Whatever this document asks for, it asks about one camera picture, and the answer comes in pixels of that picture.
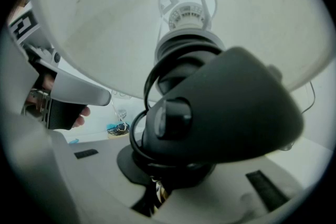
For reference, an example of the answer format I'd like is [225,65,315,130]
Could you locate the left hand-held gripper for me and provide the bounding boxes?
[5,7,112,131]

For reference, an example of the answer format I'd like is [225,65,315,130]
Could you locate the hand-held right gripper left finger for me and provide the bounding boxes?
[0,107,158,224]

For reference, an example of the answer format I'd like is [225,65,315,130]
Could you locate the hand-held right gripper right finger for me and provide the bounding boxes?
[152,154,316,224]

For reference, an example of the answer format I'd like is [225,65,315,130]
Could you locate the large white shade lamp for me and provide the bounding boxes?
[27,0,336,192]

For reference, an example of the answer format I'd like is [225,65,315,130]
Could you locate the white desk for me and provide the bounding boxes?
[56,112,334,189]

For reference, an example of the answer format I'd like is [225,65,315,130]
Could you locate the person's left hand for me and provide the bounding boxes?
[72,106,91,129]

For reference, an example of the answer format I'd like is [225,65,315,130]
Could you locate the coiled black cable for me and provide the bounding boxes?
[109,123,130,136]

